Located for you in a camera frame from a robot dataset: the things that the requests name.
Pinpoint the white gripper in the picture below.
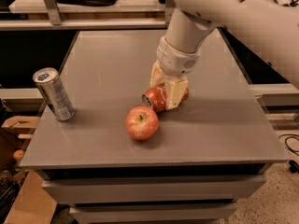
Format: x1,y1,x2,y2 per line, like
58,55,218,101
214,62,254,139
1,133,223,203
149,36,200,110

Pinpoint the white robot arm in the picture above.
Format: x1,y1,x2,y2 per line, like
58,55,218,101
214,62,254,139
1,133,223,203
150,0,299,110

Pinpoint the red apple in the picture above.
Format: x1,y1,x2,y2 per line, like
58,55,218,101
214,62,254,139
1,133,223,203
125,106,159,140

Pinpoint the silver energy drink can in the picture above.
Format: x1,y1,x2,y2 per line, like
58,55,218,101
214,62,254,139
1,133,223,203
33,67,75,120

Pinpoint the grey upper drawer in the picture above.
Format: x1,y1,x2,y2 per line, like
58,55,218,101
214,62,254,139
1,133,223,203
42,175,265,204

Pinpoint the grey drawer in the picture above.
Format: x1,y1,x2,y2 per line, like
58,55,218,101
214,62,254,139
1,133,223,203
70,203,237,224
42,175,265,204

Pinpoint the grey lower drawer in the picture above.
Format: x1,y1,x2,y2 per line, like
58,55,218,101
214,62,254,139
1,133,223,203
70,203,237,224

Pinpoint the brown cardboard box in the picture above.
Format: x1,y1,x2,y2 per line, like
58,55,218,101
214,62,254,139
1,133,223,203
4,171,57,224

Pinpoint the grey metal bracket left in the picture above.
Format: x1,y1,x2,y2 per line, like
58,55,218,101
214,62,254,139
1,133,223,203
43,0,62,25

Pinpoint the black cable on floor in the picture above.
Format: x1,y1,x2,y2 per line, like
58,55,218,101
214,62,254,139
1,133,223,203
278,133,299,174

